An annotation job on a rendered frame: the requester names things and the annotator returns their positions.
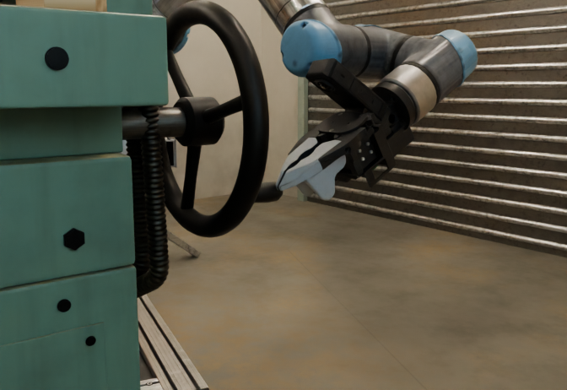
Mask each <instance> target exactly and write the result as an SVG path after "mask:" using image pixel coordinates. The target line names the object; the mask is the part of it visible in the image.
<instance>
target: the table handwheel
mask: <svg viewBox="0 0 567 390"><path fill-rule="evenodd" d="M196 24H204V25H206V26H207V27H209V28H210V29H211V30H213V31H214V32H215V33H216V34H217V35H218V37H219V38H220V40H221V41H222V42H223V44H224V46H225V48H226V50H227V52H228V53H229V57H230V59H231V62H232V63H233V66H234V69H235V74H236V77H237V80H238V85H239V88H240V96H237V97H235V98H234V99H232V100H229V101H227V102H225V103H223V104H221V105H220V104H219V103H218V102H217V101H216V100H215V99H214V98H213V97H194V96H193V94H192V92H191V90H190V88H189V86H188V84H187V82H186V80H185V78H184V76H183V74H182V72H181V69H180V67H179V65H178V62H177V61H176V57H175V55H174V53H173V51H174V50H175V48H176V45H177V43H178V41H179V39H180V38H181V37H182V35H183V34H184V33H185V32H186V31H187V30H188V29H189V28H191V27H192V26H193V25H196ZM166 29H167V60H168V72H169V74H170V76H171V79H172V81H173V83H174V86H175V89H176V91H177V93H178V95H179V97H180V99H179V100H178V101H177V102H176V103H175V104H174V106H173V107H163V106H159V109H158V112H159V115H158V116H157V117H158V118H159V121H157V122H156V124H158V125H159V126H158V127H157V129H159V130H160V132H159V134H160V135H161V136H160V138H159V139H160V140H161V143H160V145H161V146H162V147H161V149H160V150H161V151H162V153H161V156H162V157H163V158H162V160H161V161H162V162H163V164H162V166H163V170H162V171H163V173H164V174H163V175H162V177H163V178H164V180H163V183H164V186H163V188H164V189H165V190H164V191H163V193H164V194H165V196H164V198H165V206H166V208H167V209H168V210H169V212H170V213H171V215H172V216H173V217H174V219H175V220H176V221H177V222H178V223H179V224H180V225H181V226H182V227H183V228H185V229H186V230H188V231H190V232H191V233H192V234H194V235H197V236H201V237H207V238H213V237H218V236H223V235H225V234H227V233H229V232H230V231H232V230H233V229H234V228H236V227H237V226H238V225H239V224H240V223H241V222H242V221H243V219H244V218H245V217H246V216H247V215H248V213H249V211H250V210H251V207H252V206H253V204H254V202H255V201H256V199H257V195H258V193H259V190H260V188H261V185H262V180H263V177H264V172H265V169H266V163H267V152H268V142H269V113H268V103H267V91H266V86H265V82H264V77H263V74H262V69H261V65H260V63H259V60H258V57H257V54H256V51H255V49H254V46H253V45H252V43H251V40H250V38H249V36H248V34H247V33H246V31H245V30H244V28H243V27H242V26H241V24H240V22H239V21H238V20H237V19H236V18H235V16H234V15H233V14H232V13H231V12H229V11H228V10H227V9H225V8H223V7H222V6H220V5H218V4H217V3H214V2H210V1H206V0H195V1H190V2H188V3H184V4H183V5H181V6H180V7H179V8H177V9H176V10H174V11H173V12H172V13H171V14H170V16H169V17H168V18H167V19H166ZM240 111H242V113H243V145H242V154H241V160H240V169H239V172H238V176H237V178H236V182H235V185H234V188H233V191H232V193H231V194H230V196H229V199H228V200H227V202H226V204H225V205H224V206H223V207H222V208H221V209H220V210H219V211H218V212H217V213H215V214H211V215H206V214H201V213H199V212H198V211H196V210H195V209H194V208H193V207H194V199H195V191H196V183H197V171H198V166H199V160H200V154H201V148H202V145H211V144H216V143H217V142H218V141H219V139H220V138H221V136H222V134H223V132H224V123H225V121H224V118H225V117H227V116H230V115H232V114H235V113H237V112H240ZM146 119H147V118H146V117H144V116H143V115H142V112H141V111H139V110H138V108H122V109H121V123H122V140H128V139H141V137H142V136H144V135H145V132H146V131H148V130H149V129H148V128H147V126H148V125H149V124H150V123H148V122H146ZM165 138H175V139H176V140H177V141H178V142H179V143H180V144H181V145H182V146H187V153H186V172H185V180H184V186H183V192H181V189H180V188H179V186H178V184H177V182H176V179H175V176H174V174H173V171H172V169H171V166H170V160H169V156H168V153H167V148H166V143H165Z"/></svg>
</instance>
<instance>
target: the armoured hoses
mask: <svg viewBox="0 0 567 390"><path fill-rule="evenodd" d="M123 108H138V110H139V111H141V112H142V115H143V116H144V117H146V118H147V119H146V122H148V123H150V124H149V125H148V126H147V128H148V129H149V130H148V131H146V132H145V135H144V136H142V137H141V139H128V140H126V141H127V143H126V146H127V149H126V151H127V152H128V153H127V155H128V156H130V158H131V160H132V197H133V220H134V243H135V262H134V263H133V264H132V265H133V266H135V268H136V275H137V298H139V297H141V296H143V295H146V294H148V293H149V292H152V291H155V290H157V289H158V288H159V287H160V286H161V285H162V284H163V283H164V282H165V281H166V278H167V275H168V273H169V270H168V269H169V267H170V266H169V264H168V263H169V261H170V260H169V259H168V257H169V254H168V252H169V250H168V249H167V248H168V244H167V242H168V240H167V239H166V238H167V236H168V235H167V234H166V232H167V229H166V227H167V224H166V218H165V217H166V214H165V211H166V209H165V198H164V196H165V194H164V193H163V191H164V190H165V189H164V188H163V186H164V183H163V180H164V177H162V175H163V174H164V173H163V171H162V170H163V166H162V164H163V162H162V161H161V160H162V158H163V157H162V156H161V153H162V151H161V150H160V149H161V147H162V146H161V145H160V143H161V140H160V139H159V138H160V136H161V135H160V134H159V132H160V130H159V129H157V127H158V126H159V125H158V124H156V122H157V121H159V118H158V117H157V116H158V115H159V112H158V109H159V107H158V106H123Z"/></svg>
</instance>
